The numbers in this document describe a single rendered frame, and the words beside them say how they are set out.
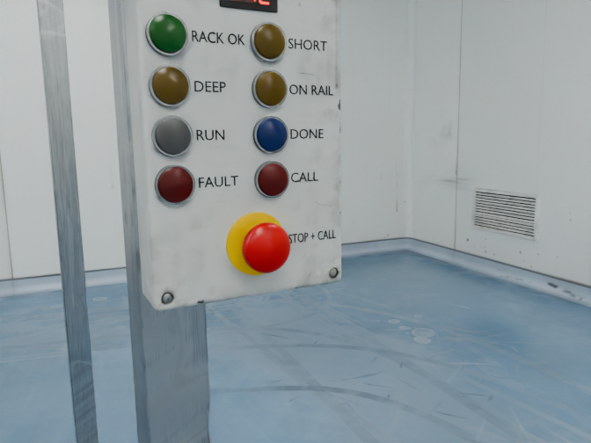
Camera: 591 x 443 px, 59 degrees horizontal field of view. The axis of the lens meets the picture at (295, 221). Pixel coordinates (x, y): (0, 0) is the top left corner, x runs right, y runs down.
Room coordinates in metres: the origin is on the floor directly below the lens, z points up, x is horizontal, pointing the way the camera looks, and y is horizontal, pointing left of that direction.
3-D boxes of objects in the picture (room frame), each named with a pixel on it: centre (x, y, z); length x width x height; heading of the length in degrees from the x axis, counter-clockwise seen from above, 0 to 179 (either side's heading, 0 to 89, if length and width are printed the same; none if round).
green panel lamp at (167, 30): (0.39, 0.09, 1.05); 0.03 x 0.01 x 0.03; 118
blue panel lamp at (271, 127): (0.43, 0.02, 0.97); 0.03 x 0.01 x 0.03; 118
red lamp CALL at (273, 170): (0.43, 0.02, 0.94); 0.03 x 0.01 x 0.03; 118
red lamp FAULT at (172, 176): (0.39, 0.09, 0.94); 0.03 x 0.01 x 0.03; 118
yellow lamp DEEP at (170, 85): (0.39, 0.09, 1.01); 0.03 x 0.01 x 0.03; 118
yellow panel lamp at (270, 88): (0.43, 0.02, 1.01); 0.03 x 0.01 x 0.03; 118
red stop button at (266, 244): (0.42, 0.03, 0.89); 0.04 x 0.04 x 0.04; 28
